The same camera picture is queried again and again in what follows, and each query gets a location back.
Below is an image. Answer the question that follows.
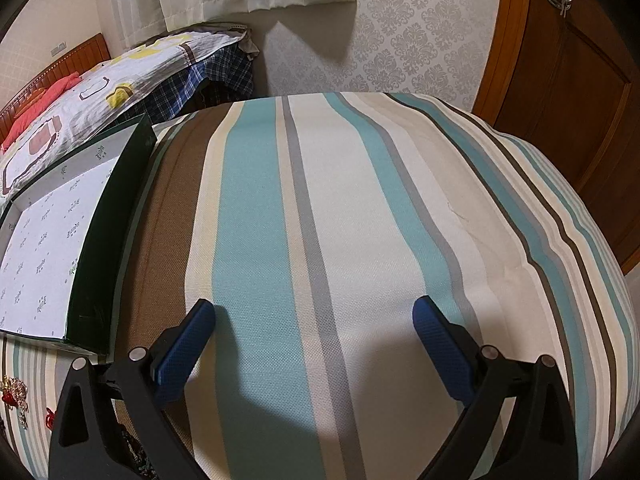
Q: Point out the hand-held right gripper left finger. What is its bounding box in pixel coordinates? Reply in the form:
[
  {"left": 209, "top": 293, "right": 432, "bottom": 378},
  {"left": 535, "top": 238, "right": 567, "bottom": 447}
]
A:
[{"left": 47, "top": 298, "right": 217, "bottom": 480}]

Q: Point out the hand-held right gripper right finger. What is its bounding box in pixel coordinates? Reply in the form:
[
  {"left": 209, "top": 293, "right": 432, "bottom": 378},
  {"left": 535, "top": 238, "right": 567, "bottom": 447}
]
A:
[{"left": 411, "top": 296, "right": 583, "bottom": 480}]

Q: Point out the gold chain necklace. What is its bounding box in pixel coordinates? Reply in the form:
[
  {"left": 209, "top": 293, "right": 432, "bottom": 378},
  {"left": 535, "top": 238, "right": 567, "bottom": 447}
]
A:
[{"left": 0, "top": 376, "right": 30, "bottom": 430}]

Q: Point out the green cardboard box tray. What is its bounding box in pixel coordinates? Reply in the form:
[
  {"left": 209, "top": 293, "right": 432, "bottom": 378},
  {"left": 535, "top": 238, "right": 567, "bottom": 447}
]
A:
[{"left": 0, "top": 112, "right": 157, "bottom": 361}]

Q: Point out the striped tablecloth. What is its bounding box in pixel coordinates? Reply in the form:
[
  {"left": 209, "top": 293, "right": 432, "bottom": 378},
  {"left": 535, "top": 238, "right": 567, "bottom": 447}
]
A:
[{"left": 0, "top": 89, "right": 640, "bottom": 480}]

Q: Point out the blue plaid bed sheet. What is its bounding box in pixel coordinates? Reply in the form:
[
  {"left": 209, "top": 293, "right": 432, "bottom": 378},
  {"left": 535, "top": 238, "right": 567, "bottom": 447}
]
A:
[{"left": 132, "top": 40, "right": 261, "bottom": 123}]

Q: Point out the patterned white bedsheet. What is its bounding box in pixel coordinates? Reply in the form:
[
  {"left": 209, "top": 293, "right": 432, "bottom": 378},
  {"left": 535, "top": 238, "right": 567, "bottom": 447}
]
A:
[{"left": 0, "top": 22, "right": 251, "bottom": 201}]

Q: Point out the red pillow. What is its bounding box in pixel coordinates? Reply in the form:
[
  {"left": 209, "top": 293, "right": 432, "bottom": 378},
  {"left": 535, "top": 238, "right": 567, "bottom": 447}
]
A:
[{"left": 0, "top": 72, "right": 81, "bottom": 156}]

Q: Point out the wooden door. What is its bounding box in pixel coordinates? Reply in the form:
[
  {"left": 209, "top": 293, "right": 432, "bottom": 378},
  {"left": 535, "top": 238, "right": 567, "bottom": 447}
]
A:
[{"left": 472, "top": 0, "right": 640, "bottom": 276}]

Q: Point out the wooden headboard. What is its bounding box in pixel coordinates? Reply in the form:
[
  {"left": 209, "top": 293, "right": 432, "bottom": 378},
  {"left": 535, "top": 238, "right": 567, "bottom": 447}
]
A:
[{"left": 0, "top": 32, "right": 112, "bottom": 138}]

